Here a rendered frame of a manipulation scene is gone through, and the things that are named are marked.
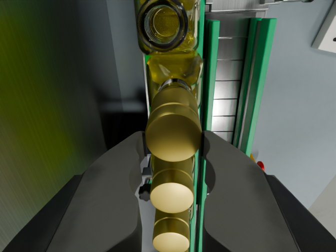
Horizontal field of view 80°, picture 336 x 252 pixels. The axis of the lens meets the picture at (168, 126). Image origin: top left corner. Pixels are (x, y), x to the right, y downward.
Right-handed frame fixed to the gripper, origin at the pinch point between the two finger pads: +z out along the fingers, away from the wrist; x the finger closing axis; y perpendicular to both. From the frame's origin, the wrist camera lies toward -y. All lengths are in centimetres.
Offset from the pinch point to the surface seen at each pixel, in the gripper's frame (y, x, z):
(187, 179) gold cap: 4.5, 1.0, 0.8
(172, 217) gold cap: 9.8, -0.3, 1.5
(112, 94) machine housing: 9.8, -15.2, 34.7
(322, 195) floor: 132, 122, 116
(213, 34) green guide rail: -3.9, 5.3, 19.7
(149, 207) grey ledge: 41, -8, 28
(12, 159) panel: 2.8, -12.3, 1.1
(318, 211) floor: 152, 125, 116
